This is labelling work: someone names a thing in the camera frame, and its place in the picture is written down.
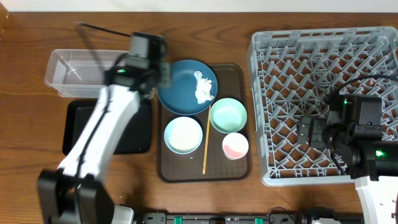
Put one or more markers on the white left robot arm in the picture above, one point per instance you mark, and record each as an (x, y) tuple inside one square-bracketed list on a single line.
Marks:
[(75, 192)]

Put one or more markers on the mint green bowl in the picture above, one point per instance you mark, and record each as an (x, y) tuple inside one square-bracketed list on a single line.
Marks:
[(228, 115)]

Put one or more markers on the dark blue plate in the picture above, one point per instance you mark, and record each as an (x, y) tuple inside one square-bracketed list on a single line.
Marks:
[(180, 97)]

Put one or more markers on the light blue bowl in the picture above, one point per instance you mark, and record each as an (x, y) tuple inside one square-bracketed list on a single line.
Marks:
[(186, 122)]

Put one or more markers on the grey dishwasher rack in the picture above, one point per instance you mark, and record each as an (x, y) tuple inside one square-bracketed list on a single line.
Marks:
[(291, 73)]

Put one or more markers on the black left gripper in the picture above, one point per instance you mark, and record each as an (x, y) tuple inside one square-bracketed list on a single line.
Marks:
[(160, 65)]

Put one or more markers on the white rice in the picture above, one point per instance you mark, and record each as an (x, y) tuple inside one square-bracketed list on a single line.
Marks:
[(184, 139)]

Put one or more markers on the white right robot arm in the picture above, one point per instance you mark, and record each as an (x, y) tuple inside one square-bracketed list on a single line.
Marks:
[(372, 163)]

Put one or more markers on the pink cup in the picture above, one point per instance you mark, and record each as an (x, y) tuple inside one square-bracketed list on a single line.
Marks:
[(235, 146)]

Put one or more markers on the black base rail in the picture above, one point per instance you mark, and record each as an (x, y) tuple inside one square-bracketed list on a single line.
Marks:
[(276, 215)]

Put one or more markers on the wooden chopstick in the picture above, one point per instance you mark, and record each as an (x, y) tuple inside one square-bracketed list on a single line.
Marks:
[(206, 141)]

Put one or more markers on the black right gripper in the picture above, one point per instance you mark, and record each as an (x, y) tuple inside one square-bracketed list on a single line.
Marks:
[(319, 125)]

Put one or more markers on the black tray bin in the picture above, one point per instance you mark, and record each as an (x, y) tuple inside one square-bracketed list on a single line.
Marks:
[(135, 139)]

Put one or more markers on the clear plastic bin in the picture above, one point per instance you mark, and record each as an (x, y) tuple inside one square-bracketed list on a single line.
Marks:
[(74, 74)]

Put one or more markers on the brown serving tray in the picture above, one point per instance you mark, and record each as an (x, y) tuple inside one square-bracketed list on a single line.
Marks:
[(175, 168)]

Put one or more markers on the white tissue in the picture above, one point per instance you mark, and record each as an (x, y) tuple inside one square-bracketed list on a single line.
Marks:
[(203, 88)]

